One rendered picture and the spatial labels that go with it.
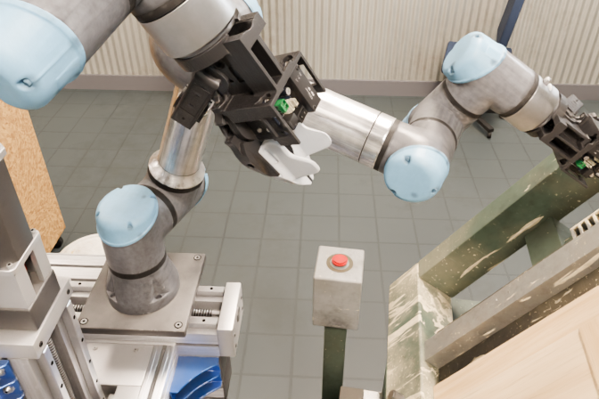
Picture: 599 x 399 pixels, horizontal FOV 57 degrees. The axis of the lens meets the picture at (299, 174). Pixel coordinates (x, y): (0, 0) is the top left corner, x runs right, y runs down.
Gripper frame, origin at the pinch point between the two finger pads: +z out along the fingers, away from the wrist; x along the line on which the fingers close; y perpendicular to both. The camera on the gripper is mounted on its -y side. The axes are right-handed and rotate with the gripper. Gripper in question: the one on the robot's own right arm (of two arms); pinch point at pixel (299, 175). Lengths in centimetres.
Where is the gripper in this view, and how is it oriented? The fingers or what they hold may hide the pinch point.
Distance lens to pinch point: 61.8
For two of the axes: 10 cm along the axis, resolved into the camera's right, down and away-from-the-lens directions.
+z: 5.0, 6.2, 6.1
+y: 7.9, -0.2, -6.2
